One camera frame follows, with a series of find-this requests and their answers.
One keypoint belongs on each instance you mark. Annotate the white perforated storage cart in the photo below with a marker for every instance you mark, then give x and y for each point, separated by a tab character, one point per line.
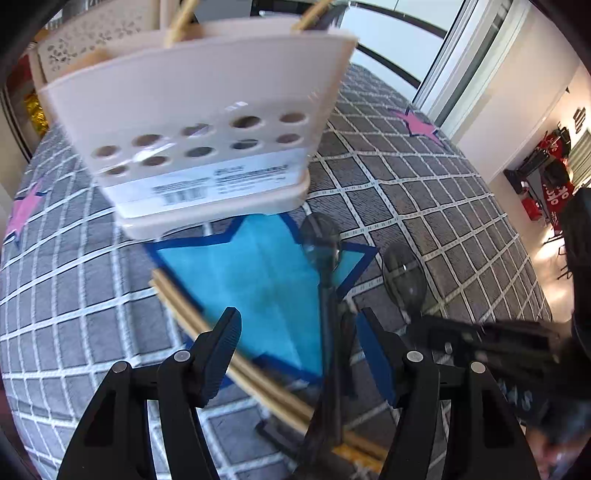
98	24

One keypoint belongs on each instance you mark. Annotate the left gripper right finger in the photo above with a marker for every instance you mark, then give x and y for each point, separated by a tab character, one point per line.
485	439

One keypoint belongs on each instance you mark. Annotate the white plastic utensil holder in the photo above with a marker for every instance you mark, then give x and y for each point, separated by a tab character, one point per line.
219	125

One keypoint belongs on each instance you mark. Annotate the dark metal spoon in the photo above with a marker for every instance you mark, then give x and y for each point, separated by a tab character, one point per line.
405	279

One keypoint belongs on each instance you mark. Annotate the white refrigerator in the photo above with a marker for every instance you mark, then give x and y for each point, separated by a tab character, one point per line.
399	41

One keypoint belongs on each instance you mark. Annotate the person's right hand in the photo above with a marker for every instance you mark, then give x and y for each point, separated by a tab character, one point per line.
549	456

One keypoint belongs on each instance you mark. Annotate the grey checked tablecloth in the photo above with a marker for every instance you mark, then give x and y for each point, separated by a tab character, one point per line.
75	292

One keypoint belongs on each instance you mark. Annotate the long wooden chopstick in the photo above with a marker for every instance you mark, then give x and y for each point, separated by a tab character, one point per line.
179	23

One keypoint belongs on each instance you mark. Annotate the black handled spoon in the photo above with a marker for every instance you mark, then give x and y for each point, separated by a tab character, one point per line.
320	241

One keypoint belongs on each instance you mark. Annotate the crossing wooden chopstick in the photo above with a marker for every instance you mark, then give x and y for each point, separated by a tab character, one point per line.
312	15

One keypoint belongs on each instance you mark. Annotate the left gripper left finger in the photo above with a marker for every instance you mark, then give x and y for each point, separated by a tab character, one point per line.
112	439

